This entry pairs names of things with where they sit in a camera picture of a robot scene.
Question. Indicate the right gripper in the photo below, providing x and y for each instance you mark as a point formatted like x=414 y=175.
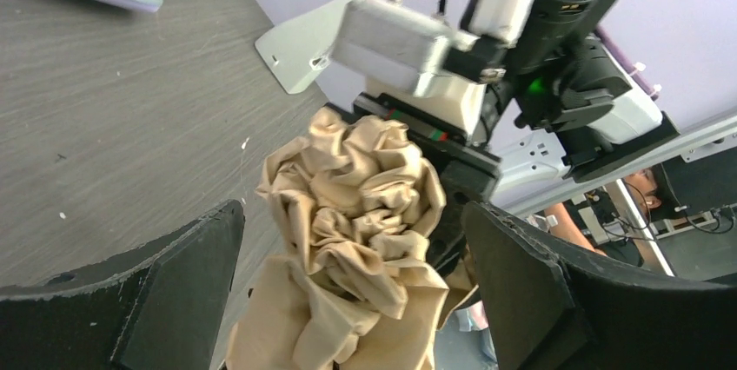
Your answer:
x=467 y=172

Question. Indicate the beige folding umbrella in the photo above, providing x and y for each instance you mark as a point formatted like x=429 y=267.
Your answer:
x=357 y=205

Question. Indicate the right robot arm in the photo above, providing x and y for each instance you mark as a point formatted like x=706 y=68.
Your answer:
x=498 y=93

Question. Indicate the white stand holder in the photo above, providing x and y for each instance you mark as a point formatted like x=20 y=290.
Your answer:
x=297 y=51

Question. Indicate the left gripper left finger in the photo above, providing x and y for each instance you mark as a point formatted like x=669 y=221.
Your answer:
x=158 y=306

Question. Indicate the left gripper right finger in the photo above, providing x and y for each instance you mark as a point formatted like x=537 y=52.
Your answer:
x=553 y=305

